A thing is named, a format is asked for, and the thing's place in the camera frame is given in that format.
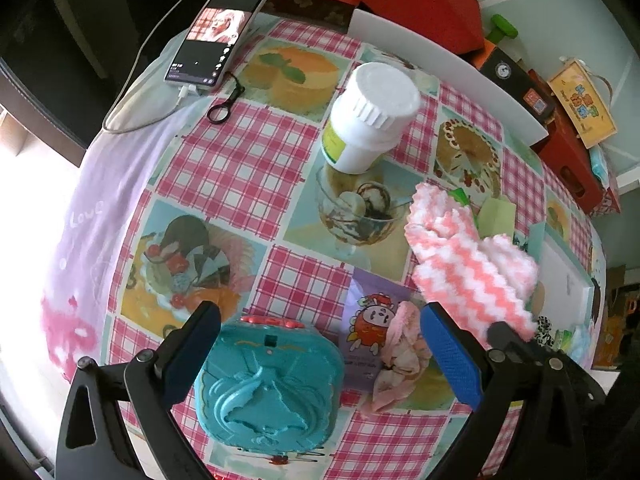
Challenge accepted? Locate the leopard print scrunchie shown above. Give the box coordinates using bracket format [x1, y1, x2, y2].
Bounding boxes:
[534, 315, 554, 347]

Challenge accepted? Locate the pink white zigzag cloth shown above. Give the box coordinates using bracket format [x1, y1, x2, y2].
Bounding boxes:
[405, 182, 538, 347]

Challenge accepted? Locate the pink fabric scrunchie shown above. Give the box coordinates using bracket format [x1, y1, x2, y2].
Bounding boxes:
[360, 301, 432, 417]

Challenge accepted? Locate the light green microfiber cloth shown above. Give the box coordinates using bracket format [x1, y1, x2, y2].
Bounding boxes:
[477, 196, 516, 238]

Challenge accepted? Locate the purple baby wipes pack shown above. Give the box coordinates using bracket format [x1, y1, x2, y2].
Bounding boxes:
[338, 269, 412, 392]

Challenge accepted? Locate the blue surgical face mask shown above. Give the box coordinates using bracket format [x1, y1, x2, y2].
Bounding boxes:
[565, 325, 591, 367]

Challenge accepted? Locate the green tissue pack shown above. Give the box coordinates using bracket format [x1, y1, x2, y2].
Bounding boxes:
[448, 188, 470, 206]
[552, 330, 574, 353]

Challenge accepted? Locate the beige round sponge ball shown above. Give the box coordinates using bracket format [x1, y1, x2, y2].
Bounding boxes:
[529, 282, 546, 318]

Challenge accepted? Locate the teal shallow tray box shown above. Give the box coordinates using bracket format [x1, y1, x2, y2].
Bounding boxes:
[527, 222, 594, 330]

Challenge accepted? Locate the teal square toy box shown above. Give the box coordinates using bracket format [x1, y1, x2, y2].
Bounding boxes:
[194, 314, 345, 456]

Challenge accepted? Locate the red patterned box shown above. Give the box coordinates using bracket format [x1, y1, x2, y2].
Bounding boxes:
[590, 178, 622, 218]

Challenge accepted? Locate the blue wet wipes pack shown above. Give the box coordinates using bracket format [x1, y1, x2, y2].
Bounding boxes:
[588, 144, 610, 190]

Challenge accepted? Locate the tan cartoon suitcase box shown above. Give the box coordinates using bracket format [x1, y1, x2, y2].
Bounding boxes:
[548, 58, 617, 148]

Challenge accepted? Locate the patterned tablecloth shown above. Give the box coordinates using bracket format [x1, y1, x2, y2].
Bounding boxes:
[41, 12, 609, 480]

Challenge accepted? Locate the black box with gauge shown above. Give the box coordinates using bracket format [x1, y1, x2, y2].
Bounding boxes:
[471, 42, 555, 126]

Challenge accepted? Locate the white pill bottle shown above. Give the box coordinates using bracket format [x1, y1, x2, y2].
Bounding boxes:
[321, 62, 422, 174]

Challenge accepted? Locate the green dumbbell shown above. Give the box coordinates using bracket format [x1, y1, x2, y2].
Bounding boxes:
[486, 14, 518, 44]

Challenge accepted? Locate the white board strip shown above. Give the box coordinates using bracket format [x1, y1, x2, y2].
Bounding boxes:
[347, 9, 548, 145]

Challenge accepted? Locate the black smartphone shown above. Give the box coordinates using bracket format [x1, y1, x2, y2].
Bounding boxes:
[165, 0, 267, 90]

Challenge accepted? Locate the red gift box with handle slot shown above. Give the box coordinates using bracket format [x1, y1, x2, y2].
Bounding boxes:
[533, 106, 604, 214]

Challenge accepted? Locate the white charging cable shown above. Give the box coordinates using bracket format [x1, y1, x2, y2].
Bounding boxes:
[102, 0, 222, 137]

